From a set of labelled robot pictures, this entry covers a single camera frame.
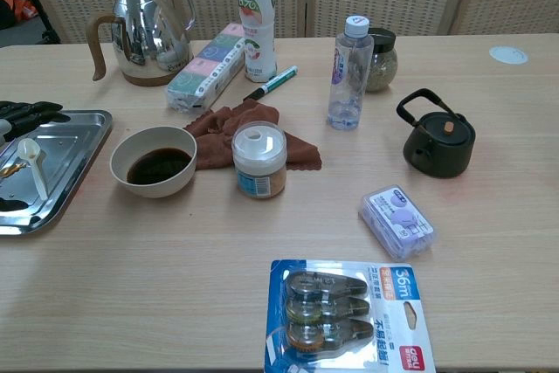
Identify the cream bowl with dark liquid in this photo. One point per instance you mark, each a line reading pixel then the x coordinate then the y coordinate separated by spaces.
pixel 153 185

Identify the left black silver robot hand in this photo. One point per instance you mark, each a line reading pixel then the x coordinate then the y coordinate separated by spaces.
pixel 30 111

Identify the purple floss pick box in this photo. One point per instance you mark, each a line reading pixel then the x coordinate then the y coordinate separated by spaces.
pixel 397 222

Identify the clear plastic water bottle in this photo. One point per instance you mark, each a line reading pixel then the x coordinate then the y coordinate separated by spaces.
pixel 349 80

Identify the multicolour tissue pack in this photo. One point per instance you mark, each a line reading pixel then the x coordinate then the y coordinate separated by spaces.
pixel 205 71

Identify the black lid glass jar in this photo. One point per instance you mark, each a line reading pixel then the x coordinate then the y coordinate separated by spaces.
pixel 383 67

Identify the white plastic spoon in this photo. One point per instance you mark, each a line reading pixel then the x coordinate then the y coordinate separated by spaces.
pixel 34 164

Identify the white lid seasoning jar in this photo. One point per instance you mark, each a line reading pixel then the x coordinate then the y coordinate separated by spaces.
pixel 260 163

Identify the orange background object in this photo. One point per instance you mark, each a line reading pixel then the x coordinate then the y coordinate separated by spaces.
pixel 19 8

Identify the steel gooseneck kettle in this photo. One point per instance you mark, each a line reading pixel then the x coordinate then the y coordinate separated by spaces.
pixel 146 36

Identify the yellow cap drink bottle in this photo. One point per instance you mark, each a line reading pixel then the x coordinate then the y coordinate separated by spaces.
pixel 258 28

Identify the black teapot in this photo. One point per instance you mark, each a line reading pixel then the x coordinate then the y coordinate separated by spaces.
pixel 439 150

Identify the white black marker pen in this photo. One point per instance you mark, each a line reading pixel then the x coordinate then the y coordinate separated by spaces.
pixel 273 81

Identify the brown cloth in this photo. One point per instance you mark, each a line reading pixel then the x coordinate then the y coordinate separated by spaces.
pixel 218 128

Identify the blue correction tape pack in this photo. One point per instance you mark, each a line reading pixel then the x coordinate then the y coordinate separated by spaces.
pixel 345 320

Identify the silver metal tray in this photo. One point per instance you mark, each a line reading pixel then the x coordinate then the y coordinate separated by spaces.
pixel 70 146

